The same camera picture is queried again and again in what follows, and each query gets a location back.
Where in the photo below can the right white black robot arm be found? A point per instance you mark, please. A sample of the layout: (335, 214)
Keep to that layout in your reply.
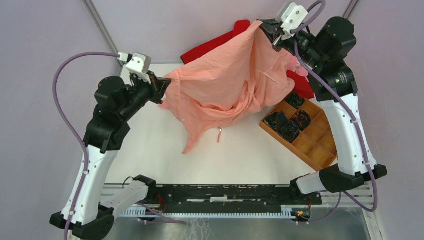
(335, 89)

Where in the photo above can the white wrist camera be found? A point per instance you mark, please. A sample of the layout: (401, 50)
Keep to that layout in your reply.
(291, 16)
(137, 63)

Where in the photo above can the pink garment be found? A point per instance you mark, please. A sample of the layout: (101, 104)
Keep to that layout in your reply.
(295, 66)

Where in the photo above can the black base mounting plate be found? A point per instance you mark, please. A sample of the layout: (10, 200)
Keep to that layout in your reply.
(223, 199)

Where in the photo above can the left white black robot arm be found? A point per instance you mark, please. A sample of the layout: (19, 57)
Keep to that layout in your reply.
(86, 216)

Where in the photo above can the red garment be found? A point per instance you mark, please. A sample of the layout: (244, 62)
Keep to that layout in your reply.
(302, 87)

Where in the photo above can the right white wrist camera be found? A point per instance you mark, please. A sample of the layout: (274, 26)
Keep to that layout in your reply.
(291, 16)

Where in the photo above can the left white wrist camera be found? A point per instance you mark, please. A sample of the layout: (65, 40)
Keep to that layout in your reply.
(137, 63)

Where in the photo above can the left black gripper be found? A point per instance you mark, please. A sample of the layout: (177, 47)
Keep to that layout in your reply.
(158, 86)

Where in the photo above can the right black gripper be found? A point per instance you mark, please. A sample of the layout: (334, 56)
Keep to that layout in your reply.
(272, 28)

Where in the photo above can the wooden divided tray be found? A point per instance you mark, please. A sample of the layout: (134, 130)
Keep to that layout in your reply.
(315, 145)

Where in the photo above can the salmon orange jacket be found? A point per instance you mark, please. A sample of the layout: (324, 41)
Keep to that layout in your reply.
(236, 79)

